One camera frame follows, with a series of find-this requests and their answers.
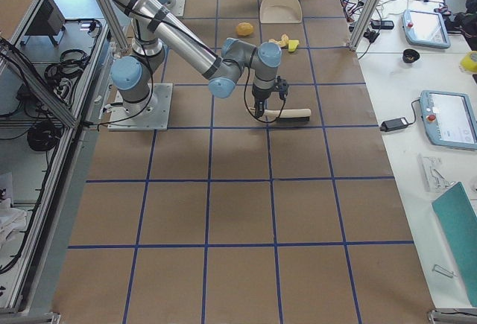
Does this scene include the beige plastic dustpan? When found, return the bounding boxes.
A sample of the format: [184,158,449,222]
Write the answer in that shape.
[259,0,303,24]

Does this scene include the croissant bread toy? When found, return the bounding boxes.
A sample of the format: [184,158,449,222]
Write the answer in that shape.
[269,34,289,48]

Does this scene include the blue teach pendant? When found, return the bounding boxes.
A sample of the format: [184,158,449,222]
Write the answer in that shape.
[420,90,476,150]
[402,9,451,49]

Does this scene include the aluminium frame post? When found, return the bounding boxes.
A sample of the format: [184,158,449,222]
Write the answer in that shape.
[348,0,379,51]

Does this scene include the yellow tape roll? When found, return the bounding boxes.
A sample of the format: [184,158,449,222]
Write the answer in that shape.
[460,51,477,74]

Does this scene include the yellow potato toy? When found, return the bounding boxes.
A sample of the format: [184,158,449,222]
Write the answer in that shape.
[236,22,254,37]

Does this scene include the white hand brush black bristles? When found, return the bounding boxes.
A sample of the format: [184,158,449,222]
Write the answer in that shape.
[263,108,312,122]

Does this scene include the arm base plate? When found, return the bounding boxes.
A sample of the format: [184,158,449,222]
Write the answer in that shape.
[107,83,173,131]
[165,0,186,19]

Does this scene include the blue teach pendant far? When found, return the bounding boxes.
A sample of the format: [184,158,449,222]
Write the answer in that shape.
[402,9,451,49]

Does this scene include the teal folder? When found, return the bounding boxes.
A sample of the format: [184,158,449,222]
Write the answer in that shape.
[432,182,476,296]

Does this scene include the blue teach pendant near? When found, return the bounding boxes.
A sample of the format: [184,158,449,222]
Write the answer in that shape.
[420,90,476,150]

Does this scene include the black power adapter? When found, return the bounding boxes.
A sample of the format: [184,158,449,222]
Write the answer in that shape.
[379,117,411,133]

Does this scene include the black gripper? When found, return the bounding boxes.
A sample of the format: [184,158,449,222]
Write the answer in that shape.
[252,76,289,118]

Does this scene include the yellow green sponge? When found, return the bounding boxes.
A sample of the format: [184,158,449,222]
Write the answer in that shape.
[288,39,300,53]

